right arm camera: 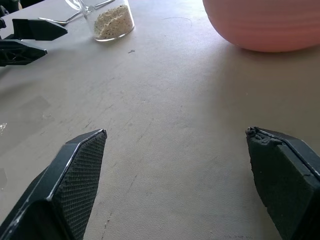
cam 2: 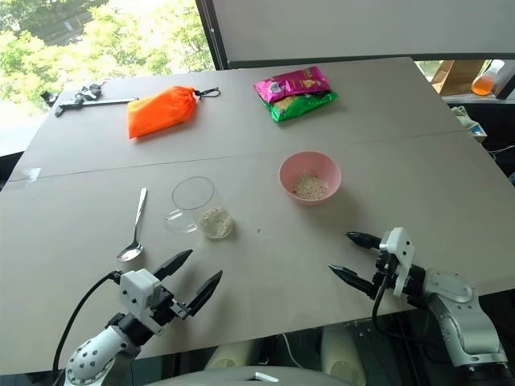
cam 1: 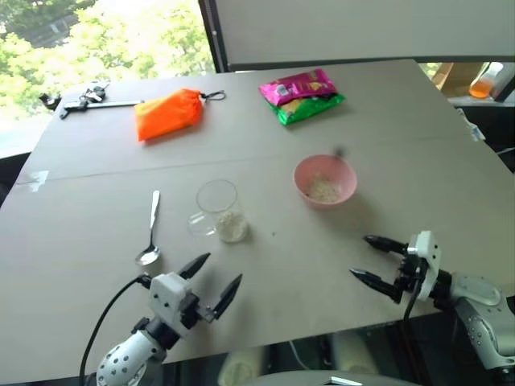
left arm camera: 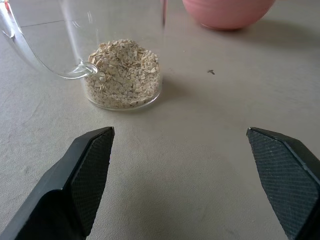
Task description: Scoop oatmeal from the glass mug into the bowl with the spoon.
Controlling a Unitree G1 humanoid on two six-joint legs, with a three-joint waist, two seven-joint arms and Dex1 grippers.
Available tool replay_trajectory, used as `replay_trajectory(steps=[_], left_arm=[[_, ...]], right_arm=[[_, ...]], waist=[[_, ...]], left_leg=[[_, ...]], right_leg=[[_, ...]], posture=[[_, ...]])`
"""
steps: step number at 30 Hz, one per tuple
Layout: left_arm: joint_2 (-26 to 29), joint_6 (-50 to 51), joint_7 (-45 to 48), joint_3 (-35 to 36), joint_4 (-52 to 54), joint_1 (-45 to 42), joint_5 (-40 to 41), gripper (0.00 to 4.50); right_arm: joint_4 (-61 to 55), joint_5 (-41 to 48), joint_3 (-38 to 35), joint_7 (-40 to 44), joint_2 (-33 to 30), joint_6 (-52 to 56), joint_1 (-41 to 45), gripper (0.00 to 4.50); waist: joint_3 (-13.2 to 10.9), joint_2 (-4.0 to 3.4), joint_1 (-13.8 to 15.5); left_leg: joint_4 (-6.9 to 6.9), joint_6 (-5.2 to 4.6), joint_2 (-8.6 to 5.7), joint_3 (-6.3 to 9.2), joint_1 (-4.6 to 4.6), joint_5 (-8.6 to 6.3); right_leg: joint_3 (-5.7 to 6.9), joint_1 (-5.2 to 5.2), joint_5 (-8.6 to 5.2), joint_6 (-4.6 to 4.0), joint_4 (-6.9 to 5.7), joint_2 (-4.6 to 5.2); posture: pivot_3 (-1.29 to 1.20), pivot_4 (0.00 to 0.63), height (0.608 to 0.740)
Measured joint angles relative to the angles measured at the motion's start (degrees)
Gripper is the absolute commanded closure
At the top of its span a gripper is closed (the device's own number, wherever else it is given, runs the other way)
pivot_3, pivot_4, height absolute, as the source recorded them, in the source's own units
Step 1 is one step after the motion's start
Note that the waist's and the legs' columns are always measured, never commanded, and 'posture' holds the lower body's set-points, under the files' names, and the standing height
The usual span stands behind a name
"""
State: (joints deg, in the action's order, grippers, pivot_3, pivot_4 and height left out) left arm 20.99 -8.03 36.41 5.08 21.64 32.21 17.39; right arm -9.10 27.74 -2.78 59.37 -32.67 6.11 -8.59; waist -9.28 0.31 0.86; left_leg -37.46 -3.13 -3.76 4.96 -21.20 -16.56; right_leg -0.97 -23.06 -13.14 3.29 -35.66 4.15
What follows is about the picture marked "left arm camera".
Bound pink bowl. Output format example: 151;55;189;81
181;0;276;31

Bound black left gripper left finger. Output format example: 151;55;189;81
0;126;115;240

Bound oats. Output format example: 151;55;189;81
83;39;161;107

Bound clear glass cup with handle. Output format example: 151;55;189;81
0;0;168;111

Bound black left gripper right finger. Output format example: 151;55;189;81
246;126;320;240

